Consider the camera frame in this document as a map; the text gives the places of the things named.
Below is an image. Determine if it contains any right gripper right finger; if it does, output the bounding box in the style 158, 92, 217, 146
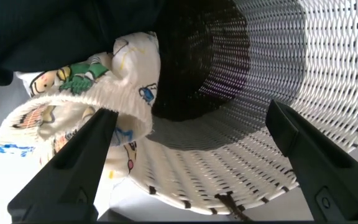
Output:
265, 99, 358, 222

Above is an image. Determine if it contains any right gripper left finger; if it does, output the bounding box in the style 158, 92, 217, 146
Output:
7, 108, 119, 223

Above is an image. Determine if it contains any cream printed garment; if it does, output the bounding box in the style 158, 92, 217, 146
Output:
0, 30, 162, 187

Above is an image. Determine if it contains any white laundry basket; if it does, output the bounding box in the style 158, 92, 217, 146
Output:
128, 0, 358, 222

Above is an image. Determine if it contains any black garment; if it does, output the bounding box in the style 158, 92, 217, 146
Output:
0, 0, 167, 90

